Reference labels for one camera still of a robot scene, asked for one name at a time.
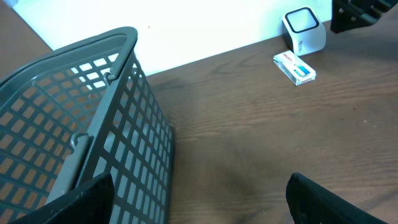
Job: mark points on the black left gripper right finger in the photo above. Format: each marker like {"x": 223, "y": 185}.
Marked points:
{"x": 311, "y": 203}

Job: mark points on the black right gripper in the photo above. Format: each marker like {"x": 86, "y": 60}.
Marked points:
{"x": 353, "y": 14}

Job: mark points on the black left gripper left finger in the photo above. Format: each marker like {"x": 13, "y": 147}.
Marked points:
{"x": 91, "y": 202}

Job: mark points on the white Panadol box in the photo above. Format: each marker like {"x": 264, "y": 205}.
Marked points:
{"x": 294, "y": 68}

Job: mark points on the white barcode scanner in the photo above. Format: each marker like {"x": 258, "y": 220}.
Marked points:
{"x": 303, "y": 32}

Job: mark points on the grey plastic basket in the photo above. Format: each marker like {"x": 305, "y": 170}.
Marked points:
{"x": 78, "y": 112}

